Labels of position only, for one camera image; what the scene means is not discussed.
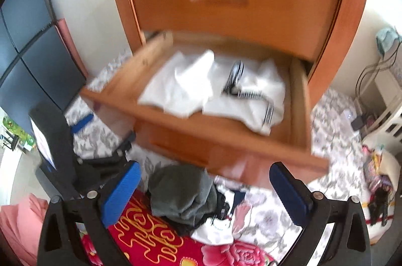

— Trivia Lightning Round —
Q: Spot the pile of colourful items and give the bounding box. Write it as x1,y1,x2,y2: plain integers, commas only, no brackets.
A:
363,145,401,227

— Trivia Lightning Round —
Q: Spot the red floral blanket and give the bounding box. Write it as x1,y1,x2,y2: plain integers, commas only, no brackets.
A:
80,190,277,266

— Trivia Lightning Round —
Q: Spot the pink board by wardrobe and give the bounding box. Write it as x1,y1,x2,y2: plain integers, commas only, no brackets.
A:
56,18,89,79

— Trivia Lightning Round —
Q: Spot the black cable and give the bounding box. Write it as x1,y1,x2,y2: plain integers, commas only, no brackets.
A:
354,40,402,103

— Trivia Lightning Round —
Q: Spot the pink cloth bottom left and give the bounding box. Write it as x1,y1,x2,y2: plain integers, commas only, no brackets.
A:
1,194,49,265

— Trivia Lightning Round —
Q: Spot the white hello kitty garment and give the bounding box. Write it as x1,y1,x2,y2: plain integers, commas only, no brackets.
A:
190,185,252,246

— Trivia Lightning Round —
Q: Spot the white garment in drawer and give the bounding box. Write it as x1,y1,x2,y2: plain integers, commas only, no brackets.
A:
138,50,286,135

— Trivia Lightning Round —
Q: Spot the dark blue wardrobe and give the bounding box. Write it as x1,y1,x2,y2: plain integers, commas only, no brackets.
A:
1,0,86,133

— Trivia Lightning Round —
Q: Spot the wooden drawer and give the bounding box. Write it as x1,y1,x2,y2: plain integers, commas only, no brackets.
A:
134,0,338,61
80,32,329,188

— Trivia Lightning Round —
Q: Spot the grey garment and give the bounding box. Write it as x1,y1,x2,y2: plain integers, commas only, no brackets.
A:
148,164,218,227

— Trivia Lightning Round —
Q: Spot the black charger plug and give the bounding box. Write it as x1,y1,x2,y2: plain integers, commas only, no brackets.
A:
351,114,367,131

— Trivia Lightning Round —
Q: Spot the teal cloth on shelf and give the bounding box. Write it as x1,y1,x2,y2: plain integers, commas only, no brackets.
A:
375,27,401,58

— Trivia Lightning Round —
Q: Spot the white side shelf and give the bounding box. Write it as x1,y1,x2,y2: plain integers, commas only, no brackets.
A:
355,41,401,155

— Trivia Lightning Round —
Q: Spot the black lace garment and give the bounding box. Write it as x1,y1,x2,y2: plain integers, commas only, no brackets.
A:
170,185,233,236

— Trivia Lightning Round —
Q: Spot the grey floral white mattress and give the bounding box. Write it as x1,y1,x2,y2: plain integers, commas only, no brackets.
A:
64,49,393,263

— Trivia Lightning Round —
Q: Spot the white power strip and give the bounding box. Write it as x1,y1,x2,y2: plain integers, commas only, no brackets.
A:
341,109,356,123

